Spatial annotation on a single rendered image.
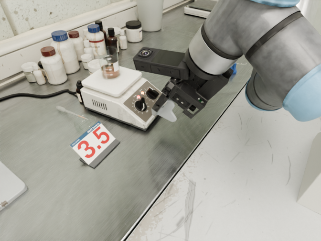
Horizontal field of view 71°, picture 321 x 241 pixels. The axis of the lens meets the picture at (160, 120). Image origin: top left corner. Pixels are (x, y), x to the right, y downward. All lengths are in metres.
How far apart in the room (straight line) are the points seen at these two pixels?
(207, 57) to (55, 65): 0.54
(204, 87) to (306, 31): 0.18
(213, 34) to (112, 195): 0.34
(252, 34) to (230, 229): 0.32
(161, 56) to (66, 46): 0.45
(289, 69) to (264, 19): 0.06
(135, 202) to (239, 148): 0.27
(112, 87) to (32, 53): 0.40
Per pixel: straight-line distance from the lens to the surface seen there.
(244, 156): 0.55
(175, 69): 0.39
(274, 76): 0.30
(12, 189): 0.54
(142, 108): 0.55
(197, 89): 0.42
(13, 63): 0.88
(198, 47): 0.35
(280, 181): 0.54
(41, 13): 0.95
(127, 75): 0.62
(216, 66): 0.35
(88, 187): 0.49
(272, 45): 0.29
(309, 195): 0.50
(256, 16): 0.30
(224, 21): 0.31
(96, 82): 0.61
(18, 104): 0.77
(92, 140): 0.54
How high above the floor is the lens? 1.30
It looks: 42 degrees down
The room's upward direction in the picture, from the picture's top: straight up
